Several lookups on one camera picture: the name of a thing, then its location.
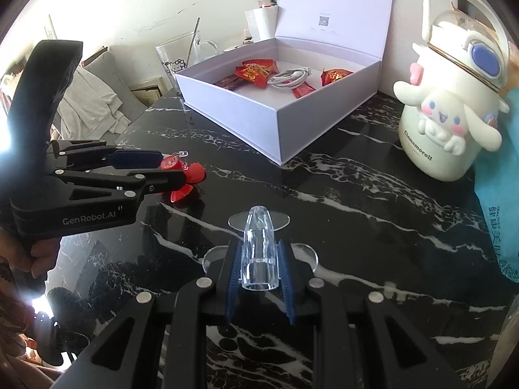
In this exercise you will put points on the white plastic bag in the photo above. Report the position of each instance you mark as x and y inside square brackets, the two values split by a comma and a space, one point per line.
[507, 344]

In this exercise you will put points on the blue plastic bag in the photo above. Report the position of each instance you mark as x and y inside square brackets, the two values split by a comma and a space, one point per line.
[498, 170]

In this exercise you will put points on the dark red wrapped candy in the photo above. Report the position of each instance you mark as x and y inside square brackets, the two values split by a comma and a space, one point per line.
[226, 82]

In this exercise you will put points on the white paper towel roll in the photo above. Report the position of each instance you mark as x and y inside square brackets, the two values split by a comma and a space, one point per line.
[263, 22]

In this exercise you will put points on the light grey garment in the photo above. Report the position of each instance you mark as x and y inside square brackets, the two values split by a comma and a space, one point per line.
[93, 105]

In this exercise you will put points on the glass mug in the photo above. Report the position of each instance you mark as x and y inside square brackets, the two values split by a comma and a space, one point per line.
[178, 60]

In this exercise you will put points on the white small device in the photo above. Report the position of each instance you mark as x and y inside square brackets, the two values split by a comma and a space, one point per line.
[235, 47]

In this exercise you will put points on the white cartoon dog kettle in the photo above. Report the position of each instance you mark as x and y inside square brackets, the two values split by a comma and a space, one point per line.
[438, 137]

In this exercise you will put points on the large red gold snack packet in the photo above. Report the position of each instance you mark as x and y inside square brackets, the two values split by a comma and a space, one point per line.
[253, 71]

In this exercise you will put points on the grey leaf pattern chair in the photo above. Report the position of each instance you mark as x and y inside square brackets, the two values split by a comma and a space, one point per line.
[105, 73]

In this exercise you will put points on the person's left hand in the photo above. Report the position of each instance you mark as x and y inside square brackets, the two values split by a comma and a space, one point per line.
[44, 256]

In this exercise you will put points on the small wall picture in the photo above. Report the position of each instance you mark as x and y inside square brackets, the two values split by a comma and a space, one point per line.
[49, 28]

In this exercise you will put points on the leaning framed picture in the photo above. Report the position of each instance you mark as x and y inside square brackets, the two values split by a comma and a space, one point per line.
[150, 91]

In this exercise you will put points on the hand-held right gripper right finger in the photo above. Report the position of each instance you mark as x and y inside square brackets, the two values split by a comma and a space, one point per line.
[288, 279]

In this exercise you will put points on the lavender gift box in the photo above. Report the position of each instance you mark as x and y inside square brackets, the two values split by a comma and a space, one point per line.
[324, 121]

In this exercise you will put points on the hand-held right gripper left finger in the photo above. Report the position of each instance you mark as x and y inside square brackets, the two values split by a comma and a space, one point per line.
[234, 275]

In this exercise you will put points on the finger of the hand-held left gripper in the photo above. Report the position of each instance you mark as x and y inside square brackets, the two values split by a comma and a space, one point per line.
[136, 159]
[162, 180]

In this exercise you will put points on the red gold candy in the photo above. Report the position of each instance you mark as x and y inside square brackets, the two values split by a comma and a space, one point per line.
[334, 76]

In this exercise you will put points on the clear plastic holder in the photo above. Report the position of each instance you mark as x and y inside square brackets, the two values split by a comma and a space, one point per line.
[259, 243]

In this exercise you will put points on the cardboard box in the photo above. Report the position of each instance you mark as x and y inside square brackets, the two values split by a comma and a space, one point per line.
[97, 54]

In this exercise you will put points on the metal spoon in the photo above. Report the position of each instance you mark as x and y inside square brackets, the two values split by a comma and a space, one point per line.
[194, 38]

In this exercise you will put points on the orange-red wrapped candy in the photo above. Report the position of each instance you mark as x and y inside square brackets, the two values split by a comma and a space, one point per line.
[304, 90]

